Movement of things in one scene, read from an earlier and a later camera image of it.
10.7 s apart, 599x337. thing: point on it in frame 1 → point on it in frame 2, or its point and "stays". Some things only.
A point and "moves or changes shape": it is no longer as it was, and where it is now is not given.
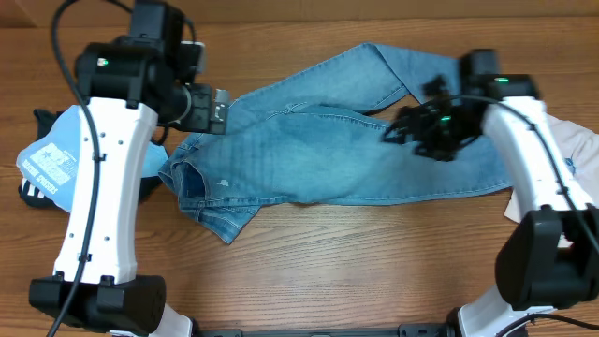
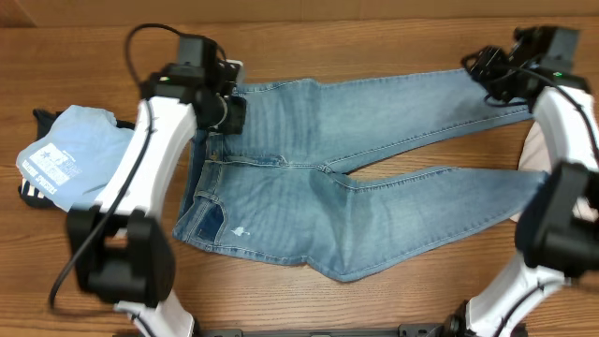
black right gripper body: (419, 127) → (483, 68)
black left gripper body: (203, 115) → (230, 123)
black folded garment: (150, 186) stays
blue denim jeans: (318, 133) moves or changes shape
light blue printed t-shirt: (47, 165) stays
